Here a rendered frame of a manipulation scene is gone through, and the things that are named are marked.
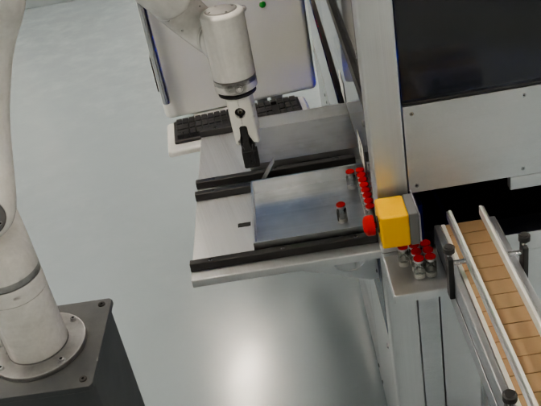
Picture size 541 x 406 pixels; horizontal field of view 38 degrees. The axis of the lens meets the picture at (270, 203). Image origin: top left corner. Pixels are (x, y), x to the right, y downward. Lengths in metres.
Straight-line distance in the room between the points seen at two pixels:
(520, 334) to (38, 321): 0.87
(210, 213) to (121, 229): 1.76
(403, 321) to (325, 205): 0.31
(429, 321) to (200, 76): 1.15
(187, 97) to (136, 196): 1.36
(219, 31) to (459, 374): 0.96
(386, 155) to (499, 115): 0.22
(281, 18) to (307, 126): 0.44
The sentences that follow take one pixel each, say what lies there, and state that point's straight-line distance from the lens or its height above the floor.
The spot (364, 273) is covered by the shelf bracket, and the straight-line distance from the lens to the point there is 1.77.
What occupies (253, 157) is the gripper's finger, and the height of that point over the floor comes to 1.09.
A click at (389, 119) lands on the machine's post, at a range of 1.45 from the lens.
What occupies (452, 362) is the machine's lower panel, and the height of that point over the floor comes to 0.54.
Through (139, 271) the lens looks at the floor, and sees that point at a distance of 3.27.
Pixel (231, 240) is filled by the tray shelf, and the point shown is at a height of 0.88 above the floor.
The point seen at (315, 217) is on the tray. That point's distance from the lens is 1.74.
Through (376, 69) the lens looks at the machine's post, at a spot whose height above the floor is 1.29.
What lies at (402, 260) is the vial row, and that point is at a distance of 1.56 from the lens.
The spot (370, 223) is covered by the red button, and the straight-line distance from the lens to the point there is 1.47.
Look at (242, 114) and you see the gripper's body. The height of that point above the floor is 1.20.
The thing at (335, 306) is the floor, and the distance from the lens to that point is 2.86.
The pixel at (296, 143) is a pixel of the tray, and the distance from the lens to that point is 2.06.
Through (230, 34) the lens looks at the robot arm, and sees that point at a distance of 1.45.
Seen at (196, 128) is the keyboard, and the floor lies 0.82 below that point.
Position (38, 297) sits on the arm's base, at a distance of 1.52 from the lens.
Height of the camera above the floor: 1.84
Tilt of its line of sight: 32 degrees down
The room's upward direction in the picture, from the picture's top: 11 degrees counter-clockwise
